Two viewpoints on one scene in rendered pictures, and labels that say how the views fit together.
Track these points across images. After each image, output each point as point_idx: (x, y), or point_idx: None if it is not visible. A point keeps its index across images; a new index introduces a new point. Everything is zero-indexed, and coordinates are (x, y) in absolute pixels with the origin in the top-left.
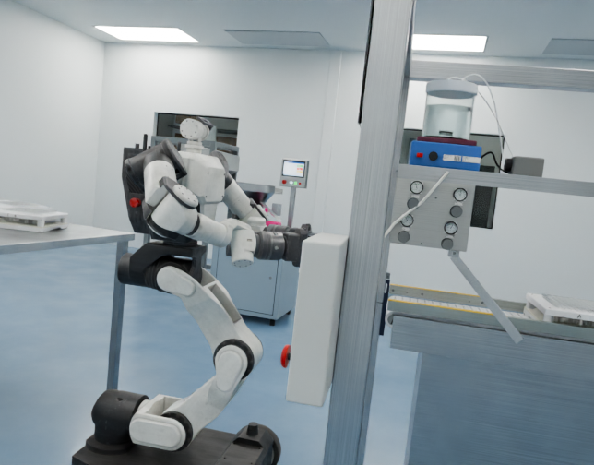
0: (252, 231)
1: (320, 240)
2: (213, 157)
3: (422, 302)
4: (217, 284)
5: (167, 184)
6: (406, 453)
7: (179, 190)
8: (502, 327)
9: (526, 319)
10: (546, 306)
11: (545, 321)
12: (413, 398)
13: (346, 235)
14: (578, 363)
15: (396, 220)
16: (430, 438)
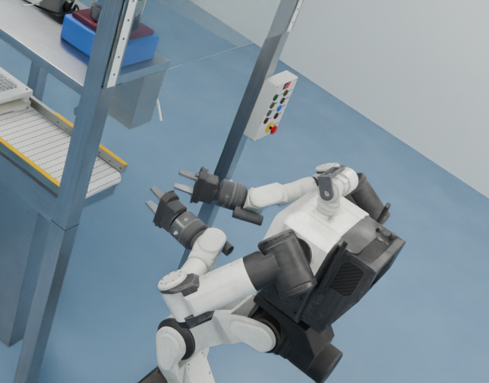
0: (252, 188)
1: (290, 75)
2: (298, 207)
3: (52, 175)
4: (228, 310)
5: (345, 165)
6: (31, 283)
7: (335, 163)
8: (52, 123)
9: (45, 105)
10: (25, 90)
11: (33, 98)
12: (44, 242)
13: (267, 79)
14: None
15: (158, 100)
16: None
